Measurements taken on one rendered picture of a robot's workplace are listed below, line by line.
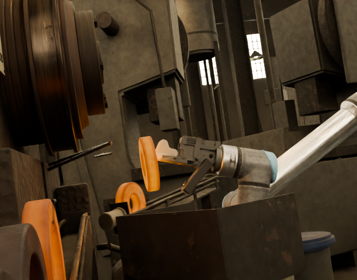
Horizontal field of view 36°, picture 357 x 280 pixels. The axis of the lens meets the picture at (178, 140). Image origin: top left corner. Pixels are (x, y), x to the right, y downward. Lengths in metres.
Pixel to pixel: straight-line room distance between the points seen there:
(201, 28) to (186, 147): 8.92
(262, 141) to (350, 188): 1.75
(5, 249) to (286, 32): 4.80
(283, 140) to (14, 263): 4.84
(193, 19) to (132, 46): 6.24
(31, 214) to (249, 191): 0.94
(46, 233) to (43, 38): 0.70
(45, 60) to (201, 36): 9.12
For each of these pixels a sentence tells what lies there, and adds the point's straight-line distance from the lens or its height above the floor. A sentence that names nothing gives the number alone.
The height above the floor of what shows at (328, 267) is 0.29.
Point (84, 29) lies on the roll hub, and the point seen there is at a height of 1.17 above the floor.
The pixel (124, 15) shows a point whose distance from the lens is 4.32.
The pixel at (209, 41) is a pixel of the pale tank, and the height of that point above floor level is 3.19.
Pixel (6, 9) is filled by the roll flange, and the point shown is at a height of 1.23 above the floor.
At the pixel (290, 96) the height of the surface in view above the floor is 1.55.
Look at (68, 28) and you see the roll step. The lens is 1.38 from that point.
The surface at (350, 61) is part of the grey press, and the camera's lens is 4.72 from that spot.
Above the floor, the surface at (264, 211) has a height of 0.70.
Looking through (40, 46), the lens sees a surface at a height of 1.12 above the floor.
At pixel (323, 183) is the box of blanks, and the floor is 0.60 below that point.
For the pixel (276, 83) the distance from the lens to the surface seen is 10.61.
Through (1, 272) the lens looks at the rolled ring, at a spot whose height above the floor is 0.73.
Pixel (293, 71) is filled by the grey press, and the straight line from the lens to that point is 5.16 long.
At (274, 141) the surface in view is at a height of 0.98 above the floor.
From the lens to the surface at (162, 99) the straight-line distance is 3.93.
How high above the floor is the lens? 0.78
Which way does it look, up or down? 4 degrees up
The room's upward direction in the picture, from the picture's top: 8 degrees counter-clockwise
